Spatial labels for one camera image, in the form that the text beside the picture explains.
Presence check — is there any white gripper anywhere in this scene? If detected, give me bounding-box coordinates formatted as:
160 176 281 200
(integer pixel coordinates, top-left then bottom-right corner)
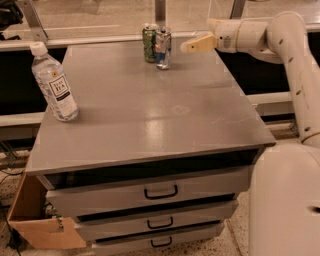
180 19 241 53

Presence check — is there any redbull can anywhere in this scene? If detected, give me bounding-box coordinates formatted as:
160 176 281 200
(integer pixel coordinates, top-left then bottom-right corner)
155 27 171 70

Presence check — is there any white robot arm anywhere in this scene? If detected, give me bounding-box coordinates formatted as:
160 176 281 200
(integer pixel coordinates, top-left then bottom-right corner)
180 11 320 256

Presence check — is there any green soda can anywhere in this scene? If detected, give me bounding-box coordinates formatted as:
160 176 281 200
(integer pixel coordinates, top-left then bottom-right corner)
142 23 158 63

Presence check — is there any grey drawer cabinet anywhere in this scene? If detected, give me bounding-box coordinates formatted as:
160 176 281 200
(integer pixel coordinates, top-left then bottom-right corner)
25 35 277 256

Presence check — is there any clear plastic water bottle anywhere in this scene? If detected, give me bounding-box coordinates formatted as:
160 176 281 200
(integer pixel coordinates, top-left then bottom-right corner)
30 41 79 121

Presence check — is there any top grey drawer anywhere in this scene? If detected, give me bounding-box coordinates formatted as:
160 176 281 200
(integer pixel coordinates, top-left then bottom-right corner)
46 165 253 217

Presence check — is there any grey drawer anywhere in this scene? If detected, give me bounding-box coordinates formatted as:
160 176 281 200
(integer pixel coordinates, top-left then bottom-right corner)
46 165 253 217
75 197 238 241
92 221 224 256

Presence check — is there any bottom grey drawer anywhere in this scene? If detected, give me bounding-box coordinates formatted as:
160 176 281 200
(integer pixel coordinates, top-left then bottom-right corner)
92 221 224 256

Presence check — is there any middle grey drawer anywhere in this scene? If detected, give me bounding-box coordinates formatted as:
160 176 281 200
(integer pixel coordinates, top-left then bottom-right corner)
75 197 238 241

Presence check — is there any brown cardboard box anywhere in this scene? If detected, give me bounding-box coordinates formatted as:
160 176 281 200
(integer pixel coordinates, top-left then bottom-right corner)
8 174 86 249

